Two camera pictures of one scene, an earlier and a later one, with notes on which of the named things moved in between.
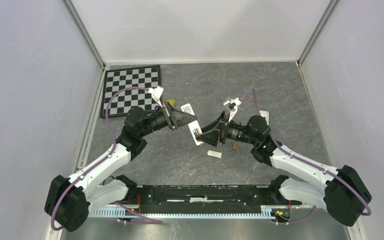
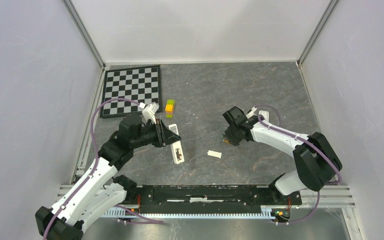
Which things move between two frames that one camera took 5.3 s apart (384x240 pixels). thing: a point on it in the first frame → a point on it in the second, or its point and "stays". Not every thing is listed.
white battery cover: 215,154 stays
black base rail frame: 207,195 stays
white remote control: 265,114 stays
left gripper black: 177,118 → 164,136
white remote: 192,125 → 176,147
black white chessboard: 115,80 stays
